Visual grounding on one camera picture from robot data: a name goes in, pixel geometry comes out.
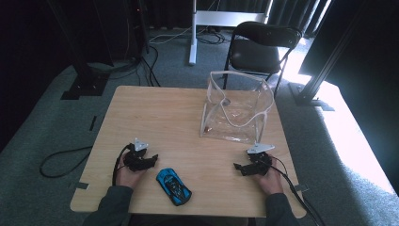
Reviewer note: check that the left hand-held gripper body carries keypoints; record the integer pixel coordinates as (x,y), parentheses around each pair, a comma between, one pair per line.
(135,160)

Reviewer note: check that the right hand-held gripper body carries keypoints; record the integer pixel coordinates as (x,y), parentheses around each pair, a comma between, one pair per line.
(261,164)

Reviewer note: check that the blue toy car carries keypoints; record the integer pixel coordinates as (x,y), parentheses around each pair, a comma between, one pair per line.
(173,186)

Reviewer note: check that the clear plastic bag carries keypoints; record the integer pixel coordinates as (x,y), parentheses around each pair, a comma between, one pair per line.
(238,116)

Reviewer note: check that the person's left hand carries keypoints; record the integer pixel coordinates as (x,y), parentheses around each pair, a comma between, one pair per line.
(128,179)

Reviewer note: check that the person's right hand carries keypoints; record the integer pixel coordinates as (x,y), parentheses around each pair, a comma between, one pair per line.
(273,183)

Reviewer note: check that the grey tape piece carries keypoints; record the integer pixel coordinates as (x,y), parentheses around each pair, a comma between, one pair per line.
(301,188)
(81,185)

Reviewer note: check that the black tape strip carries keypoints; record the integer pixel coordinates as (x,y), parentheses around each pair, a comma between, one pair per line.
(92,123)

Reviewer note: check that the black aluminium profile stand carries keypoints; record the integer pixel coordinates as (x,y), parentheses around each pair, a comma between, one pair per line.
(316,81)

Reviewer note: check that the black folding chair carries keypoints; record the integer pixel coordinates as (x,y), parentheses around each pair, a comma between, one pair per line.
(255,55)

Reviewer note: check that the dark equipment rack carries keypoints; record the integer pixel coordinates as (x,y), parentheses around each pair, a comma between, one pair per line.
(138,28)

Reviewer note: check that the black stand with base plate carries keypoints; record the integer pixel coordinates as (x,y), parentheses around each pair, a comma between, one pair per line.
(84,81)

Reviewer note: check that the white desk frame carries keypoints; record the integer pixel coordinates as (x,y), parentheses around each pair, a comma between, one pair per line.
(194,37)

